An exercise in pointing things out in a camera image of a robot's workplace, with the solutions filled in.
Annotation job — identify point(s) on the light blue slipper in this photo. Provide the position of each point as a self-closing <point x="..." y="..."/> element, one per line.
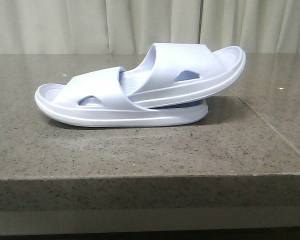
<point x="96" y="99"/>
<point x="177" y="73"/>

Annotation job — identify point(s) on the beige curtain backdrop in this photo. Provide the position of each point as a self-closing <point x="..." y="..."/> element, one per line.
<point x="132" y="26"/>

